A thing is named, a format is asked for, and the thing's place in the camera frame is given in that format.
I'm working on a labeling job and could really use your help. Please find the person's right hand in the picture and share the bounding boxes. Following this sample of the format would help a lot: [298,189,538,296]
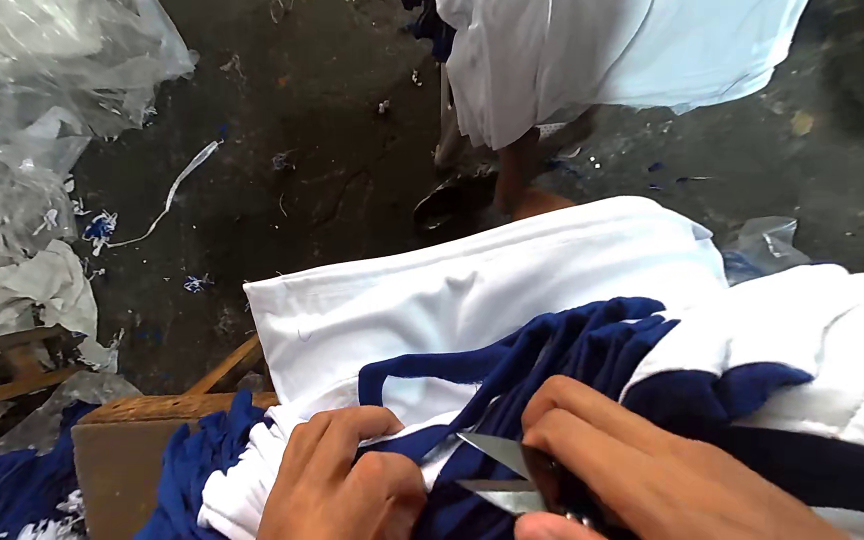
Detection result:
[514,375,853,540]

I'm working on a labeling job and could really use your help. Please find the person's left hand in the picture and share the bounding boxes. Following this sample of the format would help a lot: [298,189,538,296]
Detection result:
[255,405,428,540]

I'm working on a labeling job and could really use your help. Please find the black-handled thread snips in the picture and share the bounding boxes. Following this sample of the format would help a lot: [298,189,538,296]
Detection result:
[456,432,637,540]

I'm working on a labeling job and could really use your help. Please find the white garment with navy trim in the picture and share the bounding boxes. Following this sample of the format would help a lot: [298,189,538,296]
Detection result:
[243,196,729,540]

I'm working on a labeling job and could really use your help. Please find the bunched navy and white garment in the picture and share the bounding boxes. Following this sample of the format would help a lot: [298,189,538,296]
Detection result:
[134,390,294,540]

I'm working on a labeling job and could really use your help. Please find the wooden bench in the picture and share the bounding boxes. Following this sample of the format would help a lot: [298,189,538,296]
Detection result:
[72,333,280,540]

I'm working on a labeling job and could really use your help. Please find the pile of white-navy garments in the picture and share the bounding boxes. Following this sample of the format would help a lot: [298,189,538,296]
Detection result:
[619,262,864,540]

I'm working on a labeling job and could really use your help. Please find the dark round sandal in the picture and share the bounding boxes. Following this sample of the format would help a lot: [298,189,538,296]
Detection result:
[413,174,508,236]

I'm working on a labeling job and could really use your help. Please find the small clear plastic bag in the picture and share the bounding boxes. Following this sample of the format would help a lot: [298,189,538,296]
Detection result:
[723,216,812,286]

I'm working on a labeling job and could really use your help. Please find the heap of navy fabric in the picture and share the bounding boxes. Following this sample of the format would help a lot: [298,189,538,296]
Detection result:
[0,401,97,540]

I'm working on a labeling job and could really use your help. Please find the long white fabric strip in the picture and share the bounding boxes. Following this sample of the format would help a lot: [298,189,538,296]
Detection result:
[106,139,223,249]

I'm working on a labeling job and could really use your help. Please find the blue and white thread clump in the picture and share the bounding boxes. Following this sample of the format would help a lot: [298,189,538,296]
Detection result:
[82,210,119,257]

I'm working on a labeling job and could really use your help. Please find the crumpled whitish sheet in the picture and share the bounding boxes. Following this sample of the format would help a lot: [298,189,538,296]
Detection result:
[0,240,124,374]

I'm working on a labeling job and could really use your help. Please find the narrow grey furniture leg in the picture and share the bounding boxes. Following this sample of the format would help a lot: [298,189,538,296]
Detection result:
[434,63,466,169]

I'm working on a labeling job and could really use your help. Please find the white hanging garments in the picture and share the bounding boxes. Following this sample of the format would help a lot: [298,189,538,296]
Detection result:
[435,0,809,151]

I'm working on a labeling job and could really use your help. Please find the dark navy cloth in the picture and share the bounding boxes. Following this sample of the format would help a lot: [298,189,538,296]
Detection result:
[402,0,457,64]

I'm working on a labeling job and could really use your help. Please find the large clear plastic sheeting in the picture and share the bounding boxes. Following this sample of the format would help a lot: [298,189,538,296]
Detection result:
[0,0,199,264]

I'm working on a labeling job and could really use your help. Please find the wooden slatted frame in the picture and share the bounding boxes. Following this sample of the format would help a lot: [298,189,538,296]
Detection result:
[0,324,84,418]

